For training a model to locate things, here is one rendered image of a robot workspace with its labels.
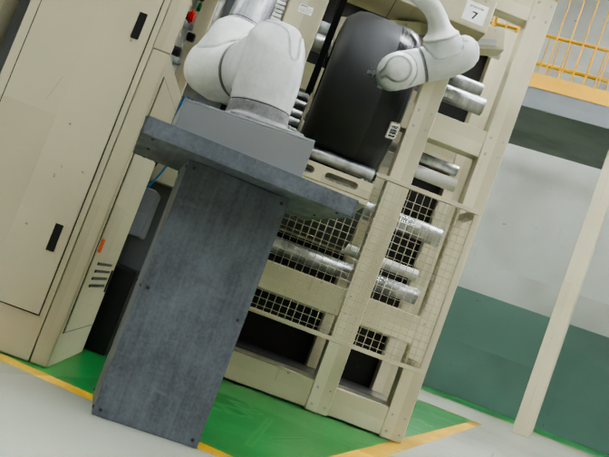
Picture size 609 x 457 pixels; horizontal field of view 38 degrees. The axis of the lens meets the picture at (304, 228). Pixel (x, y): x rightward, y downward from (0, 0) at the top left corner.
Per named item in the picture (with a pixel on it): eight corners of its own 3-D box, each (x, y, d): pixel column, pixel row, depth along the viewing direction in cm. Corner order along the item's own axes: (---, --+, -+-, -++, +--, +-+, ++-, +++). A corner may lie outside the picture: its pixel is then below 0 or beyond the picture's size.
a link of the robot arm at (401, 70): (380, 96, 258) (423, 85, 258) (386, 92, 243) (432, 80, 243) (371, 60, 258) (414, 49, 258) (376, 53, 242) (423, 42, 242)
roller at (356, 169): (285, 132, 308) (280, 145, 310) (283, 135, 304) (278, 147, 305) (377, 169, 310) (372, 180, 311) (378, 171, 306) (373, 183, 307)
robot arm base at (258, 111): (314, 145, 214) (321, 123, 214) (230, 114, 205) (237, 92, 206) (285, 149, 231) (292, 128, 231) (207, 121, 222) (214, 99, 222)
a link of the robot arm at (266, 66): (255, 97, 206) (280, 8, 208) (209, 95, 220) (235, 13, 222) (304, 120, 217) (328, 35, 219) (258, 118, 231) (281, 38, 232)
